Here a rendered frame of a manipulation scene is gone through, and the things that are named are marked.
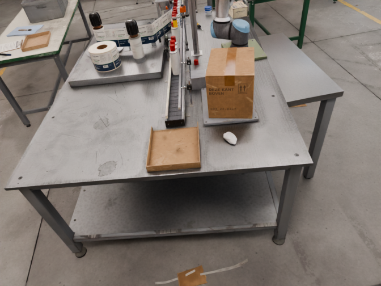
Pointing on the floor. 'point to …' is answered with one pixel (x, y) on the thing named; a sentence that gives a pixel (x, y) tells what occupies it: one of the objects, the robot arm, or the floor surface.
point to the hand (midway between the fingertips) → (237, 7)
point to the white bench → (48, 52)
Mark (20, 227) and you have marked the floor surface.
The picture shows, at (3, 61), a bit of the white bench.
